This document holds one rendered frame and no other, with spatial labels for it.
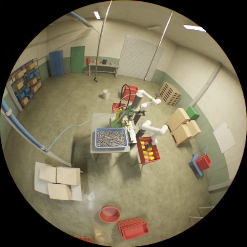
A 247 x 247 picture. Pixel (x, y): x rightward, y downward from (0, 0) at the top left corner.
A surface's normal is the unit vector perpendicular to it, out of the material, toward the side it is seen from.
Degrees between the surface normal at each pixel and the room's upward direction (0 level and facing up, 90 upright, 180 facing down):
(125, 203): 0
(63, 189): 0
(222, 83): 90
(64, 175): 0
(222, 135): 90
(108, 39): 90
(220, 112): 90
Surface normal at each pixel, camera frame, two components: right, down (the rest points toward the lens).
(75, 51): 0.15, 0.81
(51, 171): 0.23, -0.59
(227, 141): -0.96, -0.02
